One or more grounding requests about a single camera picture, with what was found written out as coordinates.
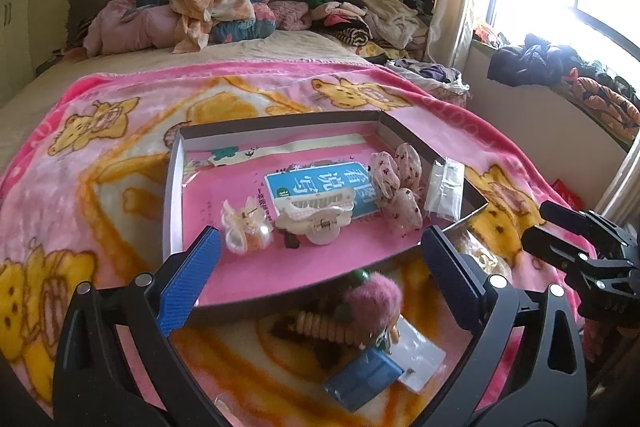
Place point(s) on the clear bag with card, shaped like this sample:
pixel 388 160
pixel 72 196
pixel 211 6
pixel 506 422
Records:
pixel 418 356

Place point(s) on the cream wardrobe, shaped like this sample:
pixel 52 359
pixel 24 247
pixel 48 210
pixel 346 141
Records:
pixel 16 63

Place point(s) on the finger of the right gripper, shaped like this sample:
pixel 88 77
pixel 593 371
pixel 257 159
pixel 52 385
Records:
pixel 584 223
pixel 564 256

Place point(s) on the clear plastic packet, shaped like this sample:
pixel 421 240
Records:
pixel 444 195

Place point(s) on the white claw hair clip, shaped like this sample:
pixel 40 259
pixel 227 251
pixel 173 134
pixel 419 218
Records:
pixel 320 217

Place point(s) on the dark clothes on sill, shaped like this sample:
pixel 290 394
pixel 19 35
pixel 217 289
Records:
pixel 537 62

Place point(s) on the shallow cardboard box tray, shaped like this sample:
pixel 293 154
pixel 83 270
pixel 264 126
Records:
pixel 300 206

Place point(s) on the pink pillow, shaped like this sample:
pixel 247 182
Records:
pixel 123 26

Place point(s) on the clear butterfly hair clip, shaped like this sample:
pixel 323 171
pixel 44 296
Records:
pixel 247 229

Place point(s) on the blue small box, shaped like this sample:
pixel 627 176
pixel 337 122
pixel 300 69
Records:
pixel 362 379

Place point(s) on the pile of clothes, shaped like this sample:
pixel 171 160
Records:
pixel 377 30

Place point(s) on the pink bear fleece blanket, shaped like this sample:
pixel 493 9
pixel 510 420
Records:
pixel 83 196

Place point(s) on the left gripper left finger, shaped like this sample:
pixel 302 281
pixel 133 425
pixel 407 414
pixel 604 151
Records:
pixel 93 384

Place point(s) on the orange floral cloth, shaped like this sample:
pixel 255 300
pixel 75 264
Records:
pixel 199 17

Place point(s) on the laundry basket with clothes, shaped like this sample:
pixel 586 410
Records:
pixel 442 82

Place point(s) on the orange patterned cloth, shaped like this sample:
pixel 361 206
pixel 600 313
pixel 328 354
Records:
pixel 615 113

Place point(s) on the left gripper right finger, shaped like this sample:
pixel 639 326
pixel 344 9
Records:
pixel 547 383

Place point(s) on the dark teal floral quilt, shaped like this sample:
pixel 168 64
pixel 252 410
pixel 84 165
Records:
pixel 262 26

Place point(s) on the polka dot fabric bow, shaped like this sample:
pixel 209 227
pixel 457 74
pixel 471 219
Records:
pixel 396 179

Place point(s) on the beige spiral hair clip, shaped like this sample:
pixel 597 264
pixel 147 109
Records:
pixel 323 327

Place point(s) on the yellow rings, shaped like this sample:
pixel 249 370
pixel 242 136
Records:
pixel 485 256

